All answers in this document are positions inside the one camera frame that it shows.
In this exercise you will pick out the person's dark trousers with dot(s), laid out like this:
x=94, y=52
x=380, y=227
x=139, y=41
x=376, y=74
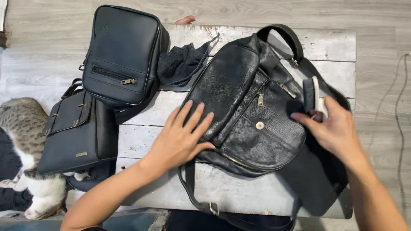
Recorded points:
x=224, y=222

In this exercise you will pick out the black pebbled leather backpack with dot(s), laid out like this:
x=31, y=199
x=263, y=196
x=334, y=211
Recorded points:
x=244, y=96

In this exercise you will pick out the person's left hand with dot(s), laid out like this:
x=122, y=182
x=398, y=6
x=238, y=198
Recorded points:
x=175, y=146

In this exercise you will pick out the black satchel with brass buckles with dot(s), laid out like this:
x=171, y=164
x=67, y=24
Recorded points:
x=77, y=134

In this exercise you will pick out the dark blue cloth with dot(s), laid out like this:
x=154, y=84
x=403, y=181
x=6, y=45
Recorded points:
x=181, y=64

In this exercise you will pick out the person's right hand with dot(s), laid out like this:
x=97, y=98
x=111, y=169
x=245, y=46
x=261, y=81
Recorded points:
x=337, y=131

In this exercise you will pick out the black smooth rectangular zipper bag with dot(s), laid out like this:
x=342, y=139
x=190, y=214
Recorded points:
x=122, y=54

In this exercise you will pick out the dark fabric under cat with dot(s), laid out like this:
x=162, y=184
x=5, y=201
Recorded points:
x=8, y=166

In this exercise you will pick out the black bag under satchel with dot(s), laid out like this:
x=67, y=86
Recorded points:
x=96, y=176

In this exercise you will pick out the tabby and white cat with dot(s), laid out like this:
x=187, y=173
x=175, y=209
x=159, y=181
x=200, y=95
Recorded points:
x=29, y=134

